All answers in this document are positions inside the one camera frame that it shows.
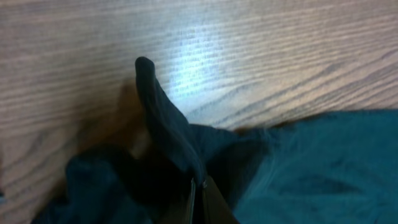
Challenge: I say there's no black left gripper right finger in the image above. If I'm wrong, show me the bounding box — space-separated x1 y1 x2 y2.
202 175 239 224

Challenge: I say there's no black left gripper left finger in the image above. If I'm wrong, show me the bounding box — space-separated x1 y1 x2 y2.
158 179 196 224

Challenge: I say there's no black t-shirt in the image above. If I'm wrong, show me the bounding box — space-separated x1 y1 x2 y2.
34 57 397 223

